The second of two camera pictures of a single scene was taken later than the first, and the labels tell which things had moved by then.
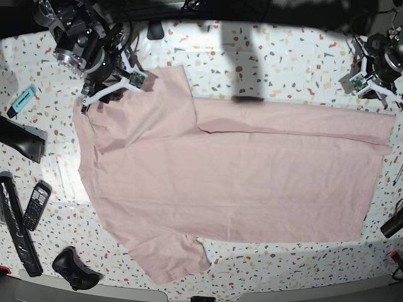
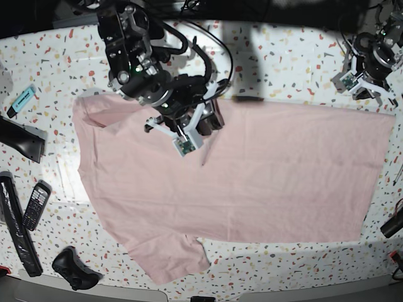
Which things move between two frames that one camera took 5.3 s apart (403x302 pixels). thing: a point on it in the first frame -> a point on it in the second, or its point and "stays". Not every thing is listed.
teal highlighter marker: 21,100 stays
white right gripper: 135,80 -> 189,140
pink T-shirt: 166,168 stays
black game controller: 80,277 stays
